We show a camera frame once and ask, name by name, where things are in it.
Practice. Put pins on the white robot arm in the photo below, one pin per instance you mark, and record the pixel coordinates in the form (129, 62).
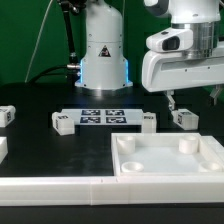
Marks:
(187, 54)

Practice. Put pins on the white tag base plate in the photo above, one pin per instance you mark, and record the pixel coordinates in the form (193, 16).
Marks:
(108, 117)

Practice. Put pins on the white obstacle fence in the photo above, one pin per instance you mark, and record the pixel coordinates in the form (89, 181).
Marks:
(132, 189)

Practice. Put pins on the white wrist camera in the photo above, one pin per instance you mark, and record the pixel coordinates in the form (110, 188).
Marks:
(170, 40)

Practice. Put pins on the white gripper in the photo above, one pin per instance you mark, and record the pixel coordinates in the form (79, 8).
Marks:
(170, 71)

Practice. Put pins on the white square table top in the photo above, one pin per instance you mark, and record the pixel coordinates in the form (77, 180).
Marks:
(165, 154)

